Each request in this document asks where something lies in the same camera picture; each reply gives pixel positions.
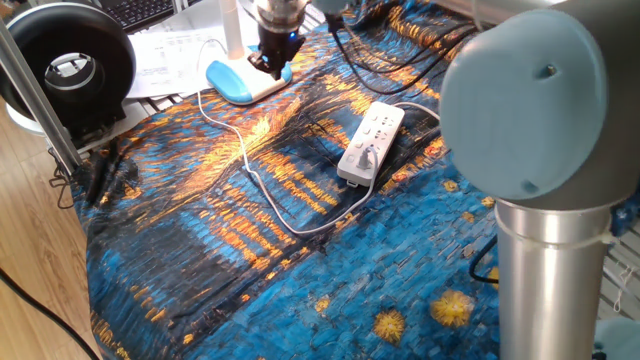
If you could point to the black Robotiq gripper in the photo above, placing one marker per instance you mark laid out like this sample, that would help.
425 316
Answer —
280 42

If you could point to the white power strip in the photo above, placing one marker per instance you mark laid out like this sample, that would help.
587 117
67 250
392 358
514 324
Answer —
375 135

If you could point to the silver grey UR5 robot arm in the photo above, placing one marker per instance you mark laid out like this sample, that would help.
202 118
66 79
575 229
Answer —
550 150

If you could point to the blue and white desk lamp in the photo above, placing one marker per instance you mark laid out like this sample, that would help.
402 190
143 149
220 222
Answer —
240 80

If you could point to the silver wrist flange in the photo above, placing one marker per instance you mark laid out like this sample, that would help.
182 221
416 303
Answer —
280 15

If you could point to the white paper sheet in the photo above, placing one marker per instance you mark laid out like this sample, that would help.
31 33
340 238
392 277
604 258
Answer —
160 65

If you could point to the black keyboard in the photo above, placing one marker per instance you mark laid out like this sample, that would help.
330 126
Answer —
132 12

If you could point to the starry night painted tablecloth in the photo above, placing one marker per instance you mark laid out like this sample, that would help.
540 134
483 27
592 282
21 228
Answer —
250 280

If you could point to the aluminium frame beam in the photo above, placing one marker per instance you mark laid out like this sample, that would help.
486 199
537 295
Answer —
40 105

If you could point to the black round duct fan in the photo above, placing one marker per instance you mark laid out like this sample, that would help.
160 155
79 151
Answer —
30 55

